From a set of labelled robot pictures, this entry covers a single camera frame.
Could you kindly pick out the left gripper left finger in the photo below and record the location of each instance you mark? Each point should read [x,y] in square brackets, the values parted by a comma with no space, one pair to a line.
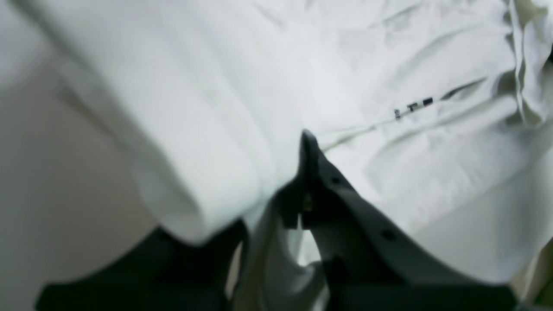
[159,274]

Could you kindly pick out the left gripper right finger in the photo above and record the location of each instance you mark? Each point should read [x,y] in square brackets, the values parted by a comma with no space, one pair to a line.
[369,263]

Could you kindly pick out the white printed t-shirt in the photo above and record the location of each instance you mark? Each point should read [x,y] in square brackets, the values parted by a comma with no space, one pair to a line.
[121,115]

